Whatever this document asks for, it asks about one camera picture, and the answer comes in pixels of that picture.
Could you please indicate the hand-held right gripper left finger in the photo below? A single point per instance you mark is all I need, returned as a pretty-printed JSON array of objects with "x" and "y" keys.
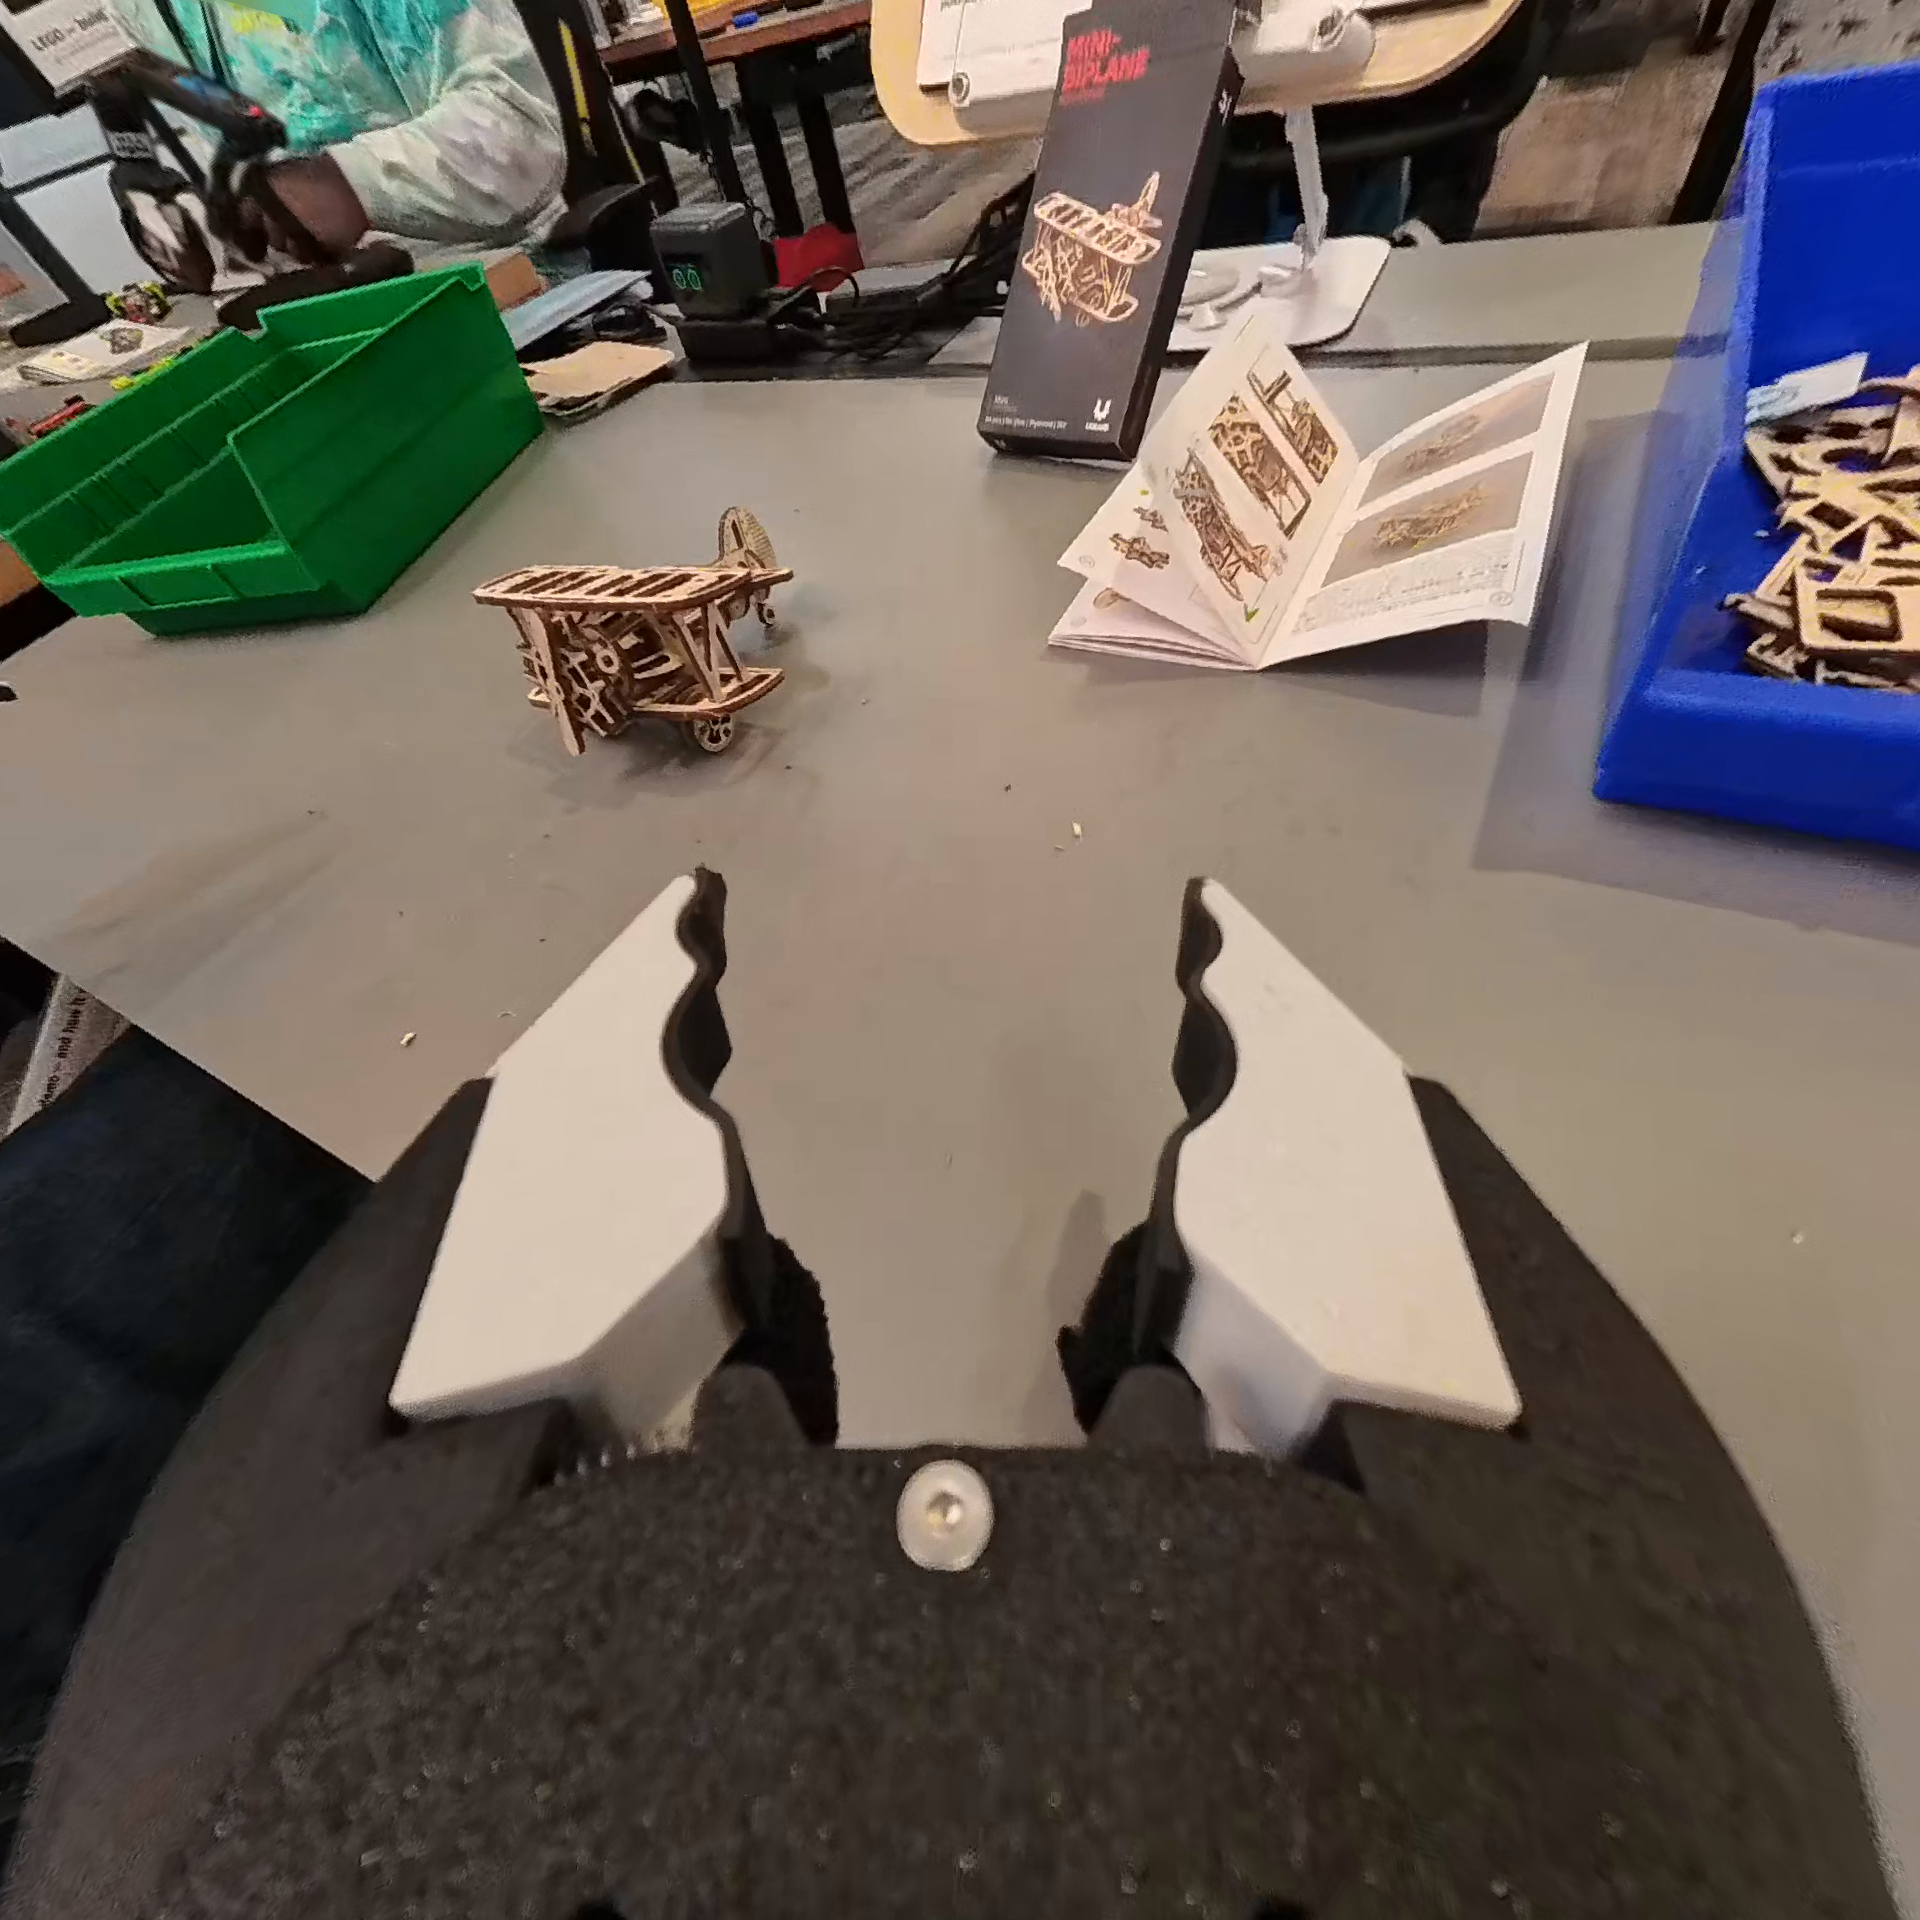
[{"x": 586, "y": 1200}]

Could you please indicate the open instruction booklet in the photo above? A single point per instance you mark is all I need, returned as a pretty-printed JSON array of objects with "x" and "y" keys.
[{"x": 1424, "y": 494}]

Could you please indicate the person's dark trousers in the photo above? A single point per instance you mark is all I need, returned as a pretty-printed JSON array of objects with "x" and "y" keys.
[{"x": 135, "y": 1275}]

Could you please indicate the black biplane packaging box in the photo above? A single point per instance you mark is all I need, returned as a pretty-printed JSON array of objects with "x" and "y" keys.
[{"x": 1110, "y": 148}]

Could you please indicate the black power unit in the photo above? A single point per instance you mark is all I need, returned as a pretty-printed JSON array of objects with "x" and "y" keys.
[{"x": 713, "y": 262}]

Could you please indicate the brown cardboard piece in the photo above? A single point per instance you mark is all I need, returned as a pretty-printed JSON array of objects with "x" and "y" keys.
[{"x": 600, "y": 374}]

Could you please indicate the laminated instruction sheet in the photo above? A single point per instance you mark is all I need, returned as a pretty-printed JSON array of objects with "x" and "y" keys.
[{"x": 991, "y": 36}]

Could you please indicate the pile of wooden offcut sheets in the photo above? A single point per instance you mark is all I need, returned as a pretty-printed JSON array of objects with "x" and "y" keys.
[{"x": 1846, "y": 570}]

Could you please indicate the white stand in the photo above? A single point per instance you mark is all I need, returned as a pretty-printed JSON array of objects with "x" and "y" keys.
[{"x": 1305, "y": 283}]

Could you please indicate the light blue paper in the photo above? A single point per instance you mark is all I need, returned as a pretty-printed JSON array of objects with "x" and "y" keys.
[{"x": 579, "y": 307}]

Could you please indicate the brown table with black legs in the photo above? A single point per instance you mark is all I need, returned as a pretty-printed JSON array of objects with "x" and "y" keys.
[{"x": 751, "y": 29}]

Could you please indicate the small pale blue card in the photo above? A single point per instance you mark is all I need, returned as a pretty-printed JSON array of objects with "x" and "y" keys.
[{"x": 1808, "y": 386}]

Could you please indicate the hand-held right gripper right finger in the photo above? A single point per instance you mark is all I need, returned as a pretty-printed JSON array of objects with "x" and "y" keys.
[{"x": 1319, "y": 1200}]

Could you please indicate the green plastic bin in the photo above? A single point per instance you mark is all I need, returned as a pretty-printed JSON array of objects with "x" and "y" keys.
[{"x": 346, "y": 451}]

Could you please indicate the blue plastic bin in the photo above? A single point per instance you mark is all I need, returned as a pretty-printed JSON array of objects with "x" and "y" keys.
[{"x": 1680, "y": 750}]

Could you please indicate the grey desk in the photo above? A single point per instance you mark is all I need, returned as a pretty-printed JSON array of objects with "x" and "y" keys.
[{"x": 961, "y": 838}]

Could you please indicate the wooden biplane model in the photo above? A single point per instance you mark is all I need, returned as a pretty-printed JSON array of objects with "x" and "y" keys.
[{"x": 630, "y": 629}]

